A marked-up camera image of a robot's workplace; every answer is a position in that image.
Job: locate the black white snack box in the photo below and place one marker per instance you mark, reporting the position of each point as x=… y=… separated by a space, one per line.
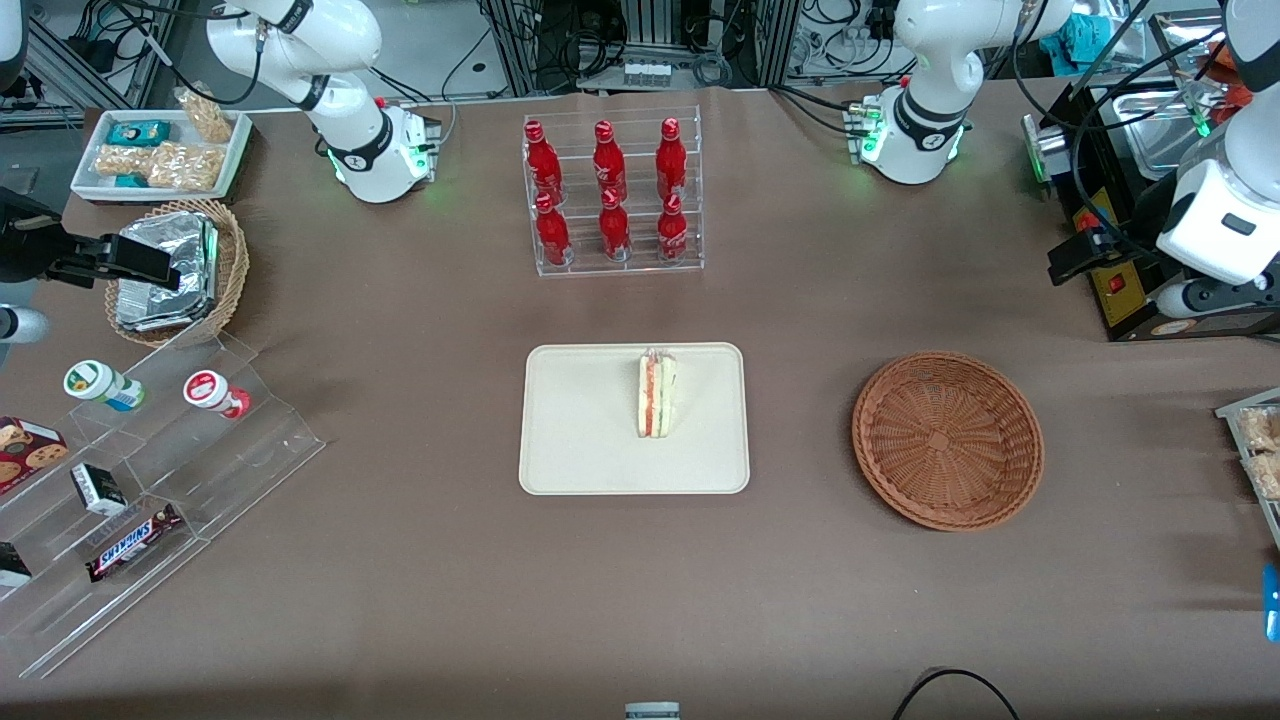
x=12 y=566

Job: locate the white rectangular snack tray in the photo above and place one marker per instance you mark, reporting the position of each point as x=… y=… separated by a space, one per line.
x=90 y=165

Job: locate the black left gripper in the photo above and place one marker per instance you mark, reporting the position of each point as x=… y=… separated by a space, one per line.
x=1139 y=219

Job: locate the wrapped rice snack bar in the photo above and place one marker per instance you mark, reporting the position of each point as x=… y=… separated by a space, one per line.
x=1265 y=477
x=1260 y=428

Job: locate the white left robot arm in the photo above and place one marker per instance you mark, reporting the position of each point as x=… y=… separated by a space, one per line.
x=925 y=60

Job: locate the red lid yogurt cup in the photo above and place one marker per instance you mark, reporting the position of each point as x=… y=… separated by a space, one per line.
x=212 y=391

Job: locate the teal crumpled cloth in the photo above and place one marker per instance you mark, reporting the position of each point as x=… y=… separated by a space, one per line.
x=1085 y=38

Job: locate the plastic triangle sandwich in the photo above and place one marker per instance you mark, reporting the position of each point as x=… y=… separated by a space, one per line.
x=657 y=395

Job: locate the brown snickers bar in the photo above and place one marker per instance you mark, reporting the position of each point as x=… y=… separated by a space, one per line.
x=133 y=543

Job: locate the stainless steel pan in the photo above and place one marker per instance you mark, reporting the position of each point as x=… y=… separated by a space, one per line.
x=1150 y=140

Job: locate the grey device edge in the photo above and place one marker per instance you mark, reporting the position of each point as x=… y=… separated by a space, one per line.
x=652 y=712

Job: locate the clear acrylic step display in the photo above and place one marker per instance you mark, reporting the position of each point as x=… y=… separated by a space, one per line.
x=230 y=470

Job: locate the cream plastic serving tray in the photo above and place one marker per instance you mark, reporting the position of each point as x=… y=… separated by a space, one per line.
x=580 y=430

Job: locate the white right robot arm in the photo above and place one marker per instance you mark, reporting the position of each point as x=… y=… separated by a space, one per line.
x=300 y=40

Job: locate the clear acrylic bottle rack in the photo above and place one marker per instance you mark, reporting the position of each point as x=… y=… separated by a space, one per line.
x=640 y=268

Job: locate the red cookie box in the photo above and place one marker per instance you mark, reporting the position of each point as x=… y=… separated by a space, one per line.
x=28 y=452

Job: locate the round brown wicker basket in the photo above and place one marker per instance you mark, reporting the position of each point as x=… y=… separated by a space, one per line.
x=945 y=440

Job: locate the clear plastic snack container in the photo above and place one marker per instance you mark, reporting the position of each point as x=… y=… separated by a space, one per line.
x=1232 y=410

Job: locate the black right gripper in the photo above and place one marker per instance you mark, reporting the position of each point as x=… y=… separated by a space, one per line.
x=22 y=246

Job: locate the silver foil wrapped package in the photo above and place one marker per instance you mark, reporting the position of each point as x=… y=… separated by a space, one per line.
x=160 y=308
x=175 y=235

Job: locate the tan wicker basket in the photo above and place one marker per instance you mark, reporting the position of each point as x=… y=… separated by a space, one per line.
x=230 y=265

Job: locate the green lid yogurt cup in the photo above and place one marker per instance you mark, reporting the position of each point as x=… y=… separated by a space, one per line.
x=95 y=383

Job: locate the teal snack box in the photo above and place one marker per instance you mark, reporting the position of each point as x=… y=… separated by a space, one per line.
x=138 y=133

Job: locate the small black white box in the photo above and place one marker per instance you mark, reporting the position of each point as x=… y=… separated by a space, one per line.
x=98 y=488

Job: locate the blue plastic object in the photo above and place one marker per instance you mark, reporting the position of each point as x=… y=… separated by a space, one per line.
x=1272 y=603

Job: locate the grey power strip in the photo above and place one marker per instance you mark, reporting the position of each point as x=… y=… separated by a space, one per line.
x=646 y=73

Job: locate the metal knob with green light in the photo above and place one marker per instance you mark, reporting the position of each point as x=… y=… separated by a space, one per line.
x=1045 y=148

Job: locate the aluminium equipment rack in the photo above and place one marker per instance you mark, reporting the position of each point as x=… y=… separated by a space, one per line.
x=650 y=30

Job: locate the small teal snack pack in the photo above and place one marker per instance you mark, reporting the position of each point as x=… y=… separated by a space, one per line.
x=132 y=181

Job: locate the clear bag of rice snack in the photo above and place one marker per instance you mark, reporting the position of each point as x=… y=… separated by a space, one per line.
x=122 y=160
x=187 y=167
x=207 y=115

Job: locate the red cola bottle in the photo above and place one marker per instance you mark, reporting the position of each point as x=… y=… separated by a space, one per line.
x=671 y=165
x=553 y=235
x=673 y=232
x=609 y=165
x=614 y=230
x=542 y=165

